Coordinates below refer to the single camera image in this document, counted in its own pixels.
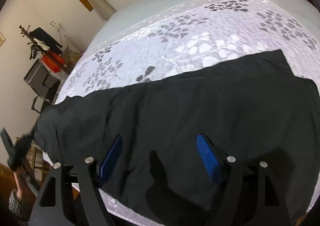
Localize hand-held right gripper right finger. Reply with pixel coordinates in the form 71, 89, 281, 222
196, 134, 292, 226

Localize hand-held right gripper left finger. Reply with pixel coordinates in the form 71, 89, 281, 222
29, 134, 123, 226

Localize black pants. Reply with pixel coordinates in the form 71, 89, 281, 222
34, 50, 320, 219

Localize orange bag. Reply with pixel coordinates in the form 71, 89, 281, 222
41, 55, 65, 73

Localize wooden coat rack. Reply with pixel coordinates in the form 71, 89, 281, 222
19, 25, 68, 74

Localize black hanging garment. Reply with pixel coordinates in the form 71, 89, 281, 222
30, 27, 63, 54

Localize white metal stand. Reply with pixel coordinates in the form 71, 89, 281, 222
50, 21, 73, 50

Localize white floral lace blanket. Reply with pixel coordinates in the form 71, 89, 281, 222
42, 0, 320, 226

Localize bed with grey sheet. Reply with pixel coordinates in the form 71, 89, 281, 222
82, 0, 320, 219

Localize black metal frame chair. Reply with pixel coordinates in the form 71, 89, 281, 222
24, 59, 60, 114

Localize wire basket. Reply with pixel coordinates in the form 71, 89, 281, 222
60, 46, 83, 67

